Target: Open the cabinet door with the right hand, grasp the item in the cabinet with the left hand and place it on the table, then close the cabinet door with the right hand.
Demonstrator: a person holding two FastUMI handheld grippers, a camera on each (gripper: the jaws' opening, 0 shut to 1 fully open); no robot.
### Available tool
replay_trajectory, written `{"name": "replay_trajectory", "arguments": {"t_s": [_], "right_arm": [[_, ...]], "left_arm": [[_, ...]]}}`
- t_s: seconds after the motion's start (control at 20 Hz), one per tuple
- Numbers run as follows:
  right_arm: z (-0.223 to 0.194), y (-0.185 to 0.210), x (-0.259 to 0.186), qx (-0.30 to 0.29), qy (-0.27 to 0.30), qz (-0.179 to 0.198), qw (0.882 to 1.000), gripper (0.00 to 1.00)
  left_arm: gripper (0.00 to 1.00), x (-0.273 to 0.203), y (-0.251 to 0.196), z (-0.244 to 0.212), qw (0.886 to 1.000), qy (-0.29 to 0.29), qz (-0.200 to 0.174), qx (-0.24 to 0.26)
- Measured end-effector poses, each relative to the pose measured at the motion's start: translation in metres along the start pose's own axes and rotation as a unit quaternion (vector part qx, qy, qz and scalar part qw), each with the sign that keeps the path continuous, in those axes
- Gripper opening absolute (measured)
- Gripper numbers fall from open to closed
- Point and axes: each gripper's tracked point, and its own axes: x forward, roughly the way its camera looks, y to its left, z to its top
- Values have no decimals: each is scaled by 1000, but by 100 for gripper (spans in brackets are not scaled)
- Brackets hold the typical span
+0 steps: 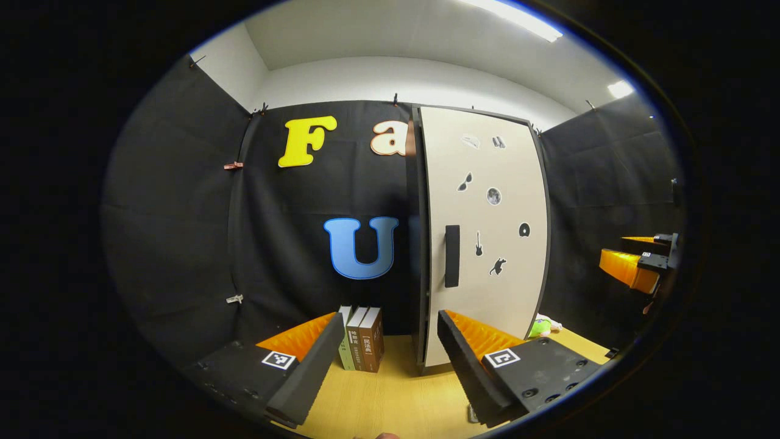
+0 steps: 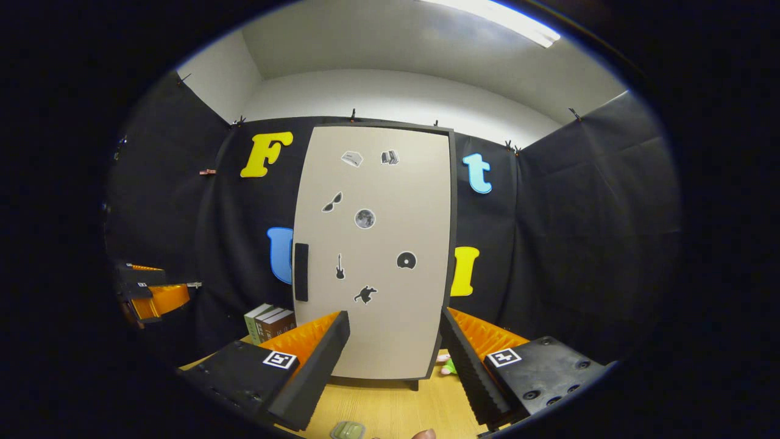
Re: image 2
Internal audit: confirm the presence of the black backdrop cloth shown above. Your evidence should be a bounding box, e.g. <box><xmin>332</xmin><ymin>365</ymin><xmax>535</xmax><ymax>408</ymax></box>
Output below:
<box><xmin>104</xmin><ymin>70</ymin><xmax>682</xmax><ymax>373</ymax></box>

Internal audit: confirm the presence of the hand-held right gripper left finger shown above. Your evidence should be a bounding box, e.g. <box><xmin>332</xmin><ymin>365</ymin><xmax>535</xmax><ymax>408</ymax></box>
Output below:
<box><xmin>180</xmin><ymin>310</ymin><xmax>352</xmax><ymax>432</ymax></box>

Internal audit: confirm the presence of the black door handle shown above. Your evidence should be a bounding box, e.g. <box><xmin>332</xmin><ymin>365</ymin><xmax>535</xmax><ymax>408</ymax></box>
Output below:
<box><xmin>294</xmin><ymin>243</ymin><xmax>310</xmax><ymax>302</ymax></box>

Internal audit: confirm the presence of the long ceiling light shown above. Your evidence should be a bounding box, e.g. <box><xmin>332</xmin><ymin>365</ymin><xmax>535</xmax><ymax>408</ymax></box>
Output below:
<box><xmin>420</xmin><ymin>0</ymin><xmax>561</xmax><ymax>48</ymax></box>

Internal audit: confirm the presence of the brown book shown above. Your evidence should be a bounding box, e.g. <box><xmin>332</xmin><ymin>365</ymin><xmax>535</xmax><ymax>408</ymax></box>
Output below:
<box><xmin>261</xmin><ymin>310</ymin><xmax>297</xmax><ymax>342</ymax></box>

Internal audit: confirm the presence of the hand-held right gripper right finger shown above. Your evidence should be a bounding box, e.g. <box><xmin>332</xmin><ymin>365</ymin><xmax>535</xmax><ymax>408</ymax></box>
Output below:
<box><xmin>440</xmin><ymin>307</ymin><xmax>610</xmax><ymax>430</ymax></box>

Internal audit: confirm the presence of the light green book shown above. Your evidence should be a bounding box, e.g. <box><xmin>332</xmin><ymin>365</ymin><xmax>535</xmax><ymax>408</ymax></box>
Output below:
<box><xmin>244</xmin><ymin>303</ymin><xmax>269</xmax><ymax>345</ymax></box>

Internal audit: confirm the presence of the grey cabinet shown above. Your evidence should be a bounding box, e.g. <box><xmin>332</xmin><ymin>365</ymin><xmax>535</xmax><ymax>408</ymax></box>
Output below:
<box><xmin>291</xmin><ymin>121</ymin><xmax>459</xmax><ymax>392</ymax></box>

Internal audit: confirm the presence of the beige cabinet door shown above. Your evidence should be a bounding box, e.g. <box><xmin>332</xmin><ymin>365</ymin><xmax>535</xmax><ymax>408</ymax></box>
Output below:
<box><xmin>292</xmin><ymin>125</ymin><xmax>453</xmax><ymax>380</ymax></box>

